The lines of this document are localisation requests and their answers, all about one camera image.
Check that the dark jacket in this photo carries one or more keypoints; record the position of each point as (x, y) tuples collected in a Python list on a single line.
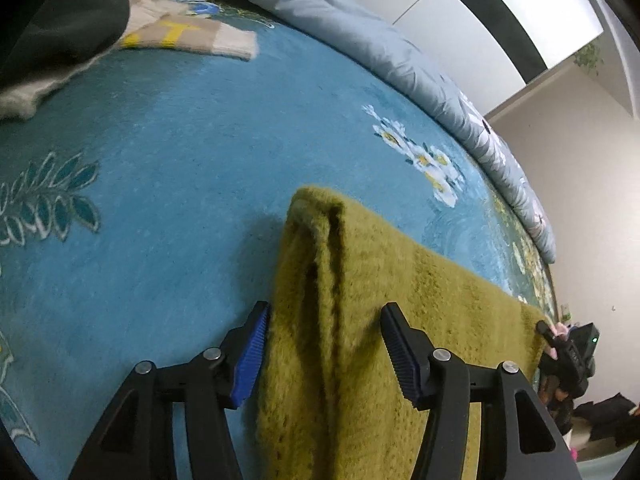
[(60, 15)]

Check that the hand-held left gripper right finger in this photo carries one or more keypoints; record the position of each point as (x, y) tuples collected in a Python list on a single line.
[(400, 360)]

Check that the blue floral blanket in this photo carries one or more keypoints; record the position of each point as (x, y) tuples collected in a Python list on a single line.
[(200, 160)]

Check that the white fuzzy cloth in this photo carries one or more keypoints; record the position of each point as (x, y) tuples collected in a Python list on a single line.
[(20, 100)]

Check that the green hanging plant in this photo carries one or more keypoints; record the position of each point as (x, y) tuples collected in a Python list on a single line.
[(589, 56)]

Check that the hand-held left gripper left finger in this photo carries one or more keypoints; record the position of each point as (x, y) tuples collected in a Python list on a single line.
[(248, 360)]

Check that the grey-blue floral duvet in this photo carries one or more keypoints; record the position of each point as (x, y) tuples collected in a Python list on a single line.
[(350, 20)]

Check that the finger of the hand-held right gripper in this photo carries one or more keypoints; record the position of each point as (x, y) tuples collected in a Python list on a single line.
[(546, 334)]

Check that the white and black wardrobe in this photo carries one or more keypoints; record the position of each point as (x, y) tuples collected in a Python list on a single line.
[(450, 25)]

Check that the person's dark clothing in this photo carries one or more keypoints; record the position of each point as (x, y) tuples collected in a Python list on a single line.
[(607, 417)]

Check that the beige knit sweater yellow print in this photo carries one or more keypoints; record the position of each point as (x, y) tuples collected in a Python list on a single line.
[(225, 40)]

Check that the olive green fuzzy sweater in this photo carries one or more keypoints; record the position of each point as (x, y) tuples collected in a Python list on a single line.
[(450, 300)]

